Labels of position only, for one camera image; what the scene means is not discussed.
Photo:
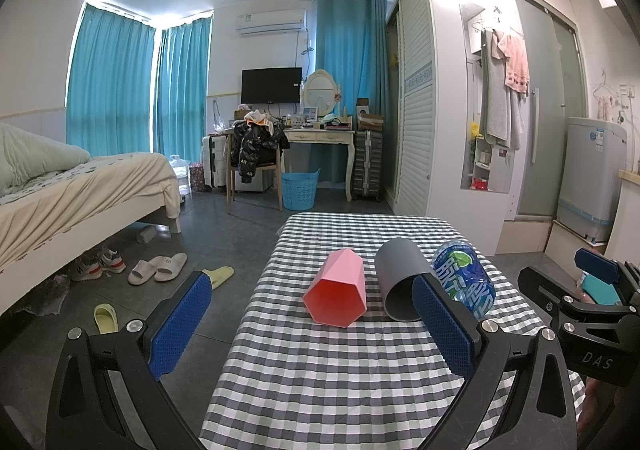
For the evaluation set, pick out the yellow green slipper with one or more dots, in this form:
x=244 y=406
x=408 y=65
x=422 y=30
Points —
x=106 y=319
x=220 y=276

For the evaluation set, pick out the white washing machine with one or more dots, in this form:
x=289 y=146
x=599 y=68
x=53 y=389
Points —
x=590 y=170

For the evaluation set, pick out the oval white mirror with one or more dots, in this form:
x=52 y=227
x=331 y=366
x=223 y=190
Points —
x=320 y=90

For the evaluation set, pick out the pink towel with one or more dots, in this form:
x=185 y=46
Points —
x=515 y=65

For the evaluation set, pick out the grey round cup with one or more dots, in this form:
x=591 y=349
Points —
x=400 y=270

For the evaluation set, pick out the pale green quilt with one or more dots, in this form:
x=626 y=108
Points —
x=35 y=155

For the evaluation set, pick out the white bed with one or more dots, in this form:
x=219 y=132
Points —
x=75 y=235

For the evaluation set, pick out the beige bed sheet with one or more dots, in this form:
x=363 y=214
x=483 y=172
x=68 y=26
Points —
x=110 y=180

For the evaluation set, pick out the black jacket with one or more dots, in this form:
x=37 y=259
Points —
x=252 y=150

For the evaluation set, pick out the clear water jug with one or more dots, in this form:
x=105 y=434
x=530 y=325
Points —
x=180 y=175

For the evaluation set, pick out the white air conditioner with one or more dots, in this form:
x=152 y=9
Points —
x=270 y=22

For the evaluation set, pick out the pink gift bag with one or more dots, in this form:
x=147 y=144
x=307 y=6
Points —
x=197 y=178

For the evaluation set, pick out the white suitcase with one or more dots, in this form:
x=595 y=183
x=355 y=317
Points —
x=215 y=160

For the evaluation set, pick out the white slipper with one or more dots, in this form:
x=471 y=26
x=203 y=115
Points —
x=142 y=272
x=170 y=267

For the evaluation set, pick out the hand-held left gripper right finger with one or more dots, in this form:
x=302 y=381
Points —
x=444 y=325

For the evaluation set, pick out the crumpled plastic bag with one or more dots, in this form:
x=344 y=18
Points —
x=45 y=295

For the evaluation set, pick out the grey towel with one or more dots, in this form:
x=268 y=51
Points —
x=495 y=105

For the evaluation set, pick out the white wardrobe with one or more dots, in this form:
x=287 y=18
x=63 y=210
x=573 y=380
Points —
x=420 y=105

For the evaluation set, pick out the person's right hand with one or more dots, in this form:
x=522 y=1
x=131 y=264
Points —
x=591 y=405

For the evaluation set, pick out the blue plastic basket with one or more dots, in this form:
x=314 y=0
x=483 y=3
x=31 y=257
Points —
x=300 y=190

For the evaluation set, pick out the black television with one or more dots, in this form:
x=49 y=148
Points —
x=271 y=85

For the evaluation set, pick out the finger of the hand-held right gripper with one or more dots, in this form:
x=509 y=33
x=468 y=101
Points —
x=597 y=265
x=540 y=287

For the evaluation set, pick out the narrow teal curtain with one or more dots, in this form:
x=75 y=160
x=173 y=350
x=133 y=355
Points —
x=182 y=90

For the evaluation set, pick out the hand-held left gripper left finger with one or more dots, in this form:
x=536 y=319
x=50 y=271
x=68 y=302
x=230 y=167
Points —
x=181 y=325

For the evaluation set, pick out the silver suitcase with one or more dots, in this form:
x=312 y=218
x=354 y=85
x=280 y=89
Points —
x=367 y=165

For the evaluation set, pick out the frosted glass sliding door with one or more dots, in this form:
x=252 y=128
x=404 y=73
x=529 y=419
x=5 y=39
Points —
x=545 y=130

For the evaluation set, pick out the grey checkered tablecloth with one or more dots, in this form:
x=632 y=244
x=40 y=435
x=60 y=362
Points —
x=300 y=380

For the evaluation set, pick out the orange and white clothes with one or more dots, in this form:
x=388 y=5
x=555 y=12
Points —
x=257 y=118

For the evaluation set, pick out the tall teal curtain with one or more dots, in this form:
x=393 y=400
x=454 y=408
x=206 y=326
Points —
x=345 y=55

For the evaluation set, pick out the wooden board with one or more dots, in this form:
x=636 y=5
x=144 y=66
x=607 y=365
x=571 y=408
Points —
x=570 y=245

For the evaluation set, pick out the pink hexagonal cup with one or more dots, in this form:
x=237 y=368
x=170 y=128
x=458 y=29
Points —
x=340 y=280

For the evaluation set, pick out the white dressing table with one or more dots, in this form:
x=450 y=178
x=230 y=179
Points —
x=320 y=136

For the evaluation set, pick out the cardboard box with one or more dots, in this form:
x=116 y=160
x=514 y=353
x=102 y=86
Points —
x=371 y=121

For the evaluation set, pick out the wide teal curtain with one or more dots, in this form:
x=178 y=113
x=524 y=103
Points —
x=110 y=80

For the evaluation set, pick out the blue water bottle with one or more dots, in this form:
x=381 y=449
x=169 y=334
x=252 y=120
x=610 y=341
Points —
x=460 y=270

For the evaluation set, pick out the grey white sneaker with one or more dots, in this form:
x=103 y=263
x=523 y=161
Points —
x=85 y=271
x=112 y=262

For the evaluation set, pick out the wooden chair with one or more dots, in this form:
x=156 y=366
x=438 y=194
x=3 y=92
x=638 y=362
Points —
x=230 y=180

